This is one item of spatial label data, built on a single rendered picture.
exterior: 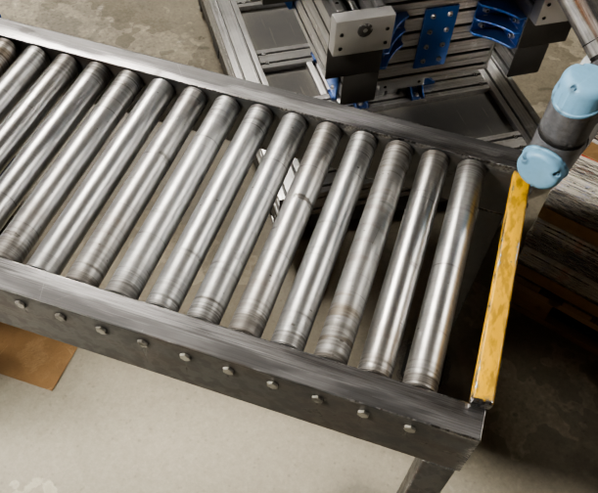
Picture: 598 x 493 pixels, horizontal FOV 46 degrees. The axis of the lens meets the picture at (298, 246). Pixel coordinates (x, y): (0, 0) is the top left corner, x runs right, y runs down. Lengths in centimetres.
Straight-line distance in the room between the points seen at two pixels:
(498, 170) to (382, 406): 50
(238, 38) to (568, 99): 147
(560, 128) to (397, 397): 46
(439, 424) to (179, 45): 203
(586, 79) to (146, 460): 127
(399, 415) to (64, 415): 110
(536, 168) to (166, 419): 110
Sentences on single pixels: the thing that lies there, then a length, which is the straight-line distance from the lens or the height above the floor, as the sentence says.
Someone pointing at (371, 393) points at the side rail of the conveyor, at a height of 80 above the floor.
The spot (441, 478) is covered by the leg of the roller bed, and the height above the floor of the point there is 63.
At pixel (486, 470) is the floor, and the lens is 184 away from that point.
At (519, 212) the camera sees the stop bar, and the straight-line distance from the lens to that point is 117.
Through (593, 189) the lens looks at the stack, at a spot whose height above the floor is 53.
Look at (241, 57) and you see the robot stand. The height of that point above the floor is 23.
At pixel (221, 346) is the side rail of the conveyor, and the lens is 99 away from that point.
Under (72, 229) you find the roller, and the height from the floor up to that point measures 79.
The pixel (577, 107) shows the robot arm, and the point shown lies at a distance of 109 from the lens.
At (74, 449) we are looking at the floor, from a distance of 183.
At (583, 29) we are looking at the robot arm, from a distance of 120.
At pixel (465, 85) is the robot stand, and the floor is 23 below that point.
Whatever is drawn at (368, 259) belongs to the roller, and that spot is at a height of 80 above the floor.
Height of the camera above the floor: 167
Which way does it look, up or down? 54 degrees down
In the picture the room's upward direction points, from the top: 4 degrees clockwise
